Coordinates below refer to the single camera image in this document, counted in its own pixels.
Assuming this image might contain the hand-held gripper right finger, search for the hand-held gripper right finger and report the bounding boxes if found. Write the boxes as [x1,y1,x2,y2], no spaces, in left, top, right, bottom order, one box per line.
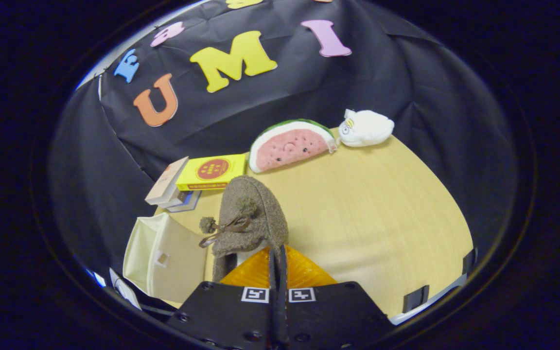
[279,245,396,350]

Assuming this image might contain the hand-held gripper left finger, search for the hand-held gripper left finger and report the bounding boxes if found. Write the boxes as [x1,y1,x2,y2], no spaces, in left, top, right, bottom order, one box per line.
[166,245,280,350]

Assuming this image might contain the cream storage box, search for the cream storage box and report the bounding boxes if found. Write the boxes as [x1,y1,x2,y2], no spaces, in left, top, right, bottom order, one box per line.
[122,212,215,304]

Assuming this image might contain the brown fuzzy shoe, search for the brown fuzzy shoe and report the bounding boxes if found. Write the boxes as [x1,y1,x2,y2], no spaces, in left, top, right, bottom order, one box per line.
[199,175,289,283]

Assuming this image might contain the black table clamp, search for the black table clamp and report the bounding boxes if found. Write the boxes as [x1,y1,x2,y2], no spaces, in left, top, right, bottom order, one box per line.
[403,285,429,313]
[463,248,478,276]

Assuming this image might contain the white paper sheet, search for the white paper sheet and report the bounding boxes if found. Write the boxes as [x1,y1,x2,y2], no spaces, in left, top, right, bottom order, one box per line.
[110,267,142,309]

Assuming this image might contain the blue book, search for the blue book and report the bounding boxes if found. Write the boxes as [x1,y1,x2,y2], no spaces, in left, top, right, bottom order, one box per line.
[168,191,202,213]

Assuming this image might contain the yellow book with red circle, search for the yellow book with red circle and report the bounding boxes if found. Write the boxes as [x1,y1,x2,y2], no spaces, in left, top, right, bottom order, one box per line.
[176,154,247,191]

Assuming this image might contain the watermelon slice plush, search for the watermelon slice plush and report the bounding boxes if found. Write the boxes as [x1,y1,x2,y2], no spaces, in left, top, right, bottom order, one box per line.
[249,119,337,174]

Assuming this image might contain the white plush toy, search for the white plush toy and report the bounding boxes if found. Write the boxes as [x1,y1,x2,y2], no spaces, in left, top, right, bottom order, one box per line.
[338,109,395,148]

